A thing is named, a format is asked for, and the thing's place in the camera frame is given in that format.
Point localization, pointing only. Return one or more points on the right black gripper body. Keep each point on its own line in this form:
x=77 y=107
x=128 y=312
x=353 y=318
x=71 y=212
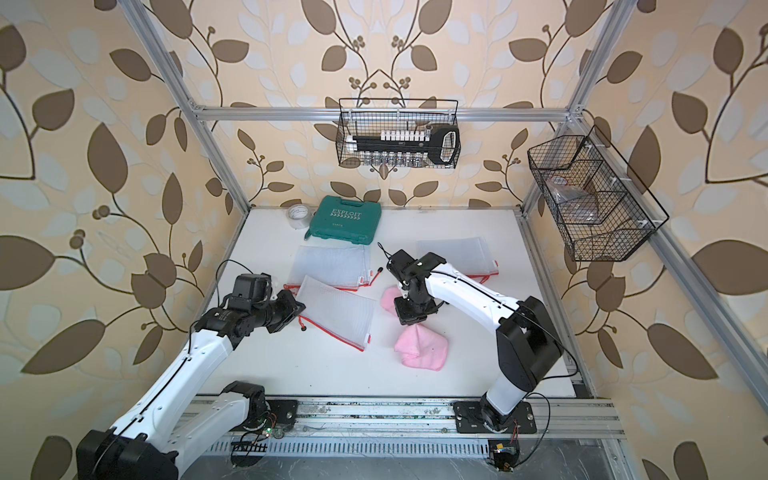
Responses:
x=411 y=308

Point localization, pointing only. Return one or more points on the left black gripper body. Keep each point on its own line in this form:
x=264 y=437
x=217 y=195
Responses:
x=274 y=313

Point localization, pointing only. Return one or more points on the pink wiping cloth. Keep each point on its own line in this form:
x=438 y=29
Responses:
x=421 y=348

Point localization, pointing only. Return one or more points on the wiped clear document bag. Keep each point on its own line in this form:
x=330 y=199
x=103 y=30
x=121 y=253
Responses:
x=470 y=256

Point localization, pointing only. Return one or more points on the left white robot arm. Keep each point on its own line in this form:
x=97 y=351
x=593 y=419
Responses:
x=149 y=441

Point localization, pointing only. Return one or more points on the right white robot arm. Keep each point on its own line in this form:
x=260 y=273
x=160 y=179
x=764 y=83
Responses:
x=527 y=344

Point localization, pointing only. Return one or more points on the stack of clear document bags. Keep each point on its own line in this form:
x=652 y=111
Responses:
x=345 y=268

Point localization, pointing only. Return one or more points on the plastic bag in right basket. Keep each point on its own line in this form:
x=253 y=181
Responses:
x=575 y=205

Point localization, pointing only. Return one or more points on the green plastic tool case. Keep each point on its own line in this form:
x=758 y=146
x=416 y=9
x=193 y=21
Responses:
x=345 y=220

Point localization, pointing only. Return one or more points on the clear tape roll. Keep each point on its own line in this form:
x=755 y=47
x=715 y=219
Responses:
x=299 y=216

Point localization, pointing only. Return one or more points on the black white tool in basket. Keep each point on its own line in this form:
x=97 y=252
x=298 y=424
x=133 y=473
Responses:
x=430 y=145

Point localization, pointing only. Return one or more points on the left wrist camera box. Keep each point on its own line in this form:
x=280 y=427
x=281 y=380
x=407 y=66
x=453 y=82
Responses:
x=252 y=288

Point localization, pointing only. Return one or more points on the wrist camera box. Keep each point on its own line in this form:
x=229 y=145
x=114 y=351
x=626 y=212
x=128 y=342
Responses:
x=400 y=264
x=252 y=288

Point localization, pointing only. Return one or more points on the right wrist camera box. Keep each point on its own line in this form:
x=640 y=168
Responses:
x=400 y=264

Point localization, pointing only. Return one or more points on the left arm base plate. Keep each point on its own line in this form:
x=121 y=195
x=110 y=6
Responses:
x=273 y=414

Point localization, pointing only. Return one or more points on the aluminium front rail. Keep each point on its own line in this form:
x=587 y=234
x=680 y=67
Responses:
x=413 y=417

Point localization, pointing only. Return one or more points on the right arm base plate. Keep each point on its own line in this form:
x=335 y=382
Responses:
x=479 y=417

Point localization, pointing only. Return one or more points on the black wire basket back wall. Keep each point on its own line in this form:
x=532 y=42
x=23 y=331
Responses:
x=373 y=114

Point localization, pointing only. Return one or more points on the black wire basket wall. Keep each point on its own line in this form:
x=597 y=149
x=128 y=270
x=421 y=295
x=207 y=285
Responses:
x=373 y=114
x=602 y=208

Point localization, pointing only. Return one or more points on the black wire basket right wall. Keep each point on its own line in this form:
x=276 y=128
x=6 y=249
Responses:
x=602 y=208

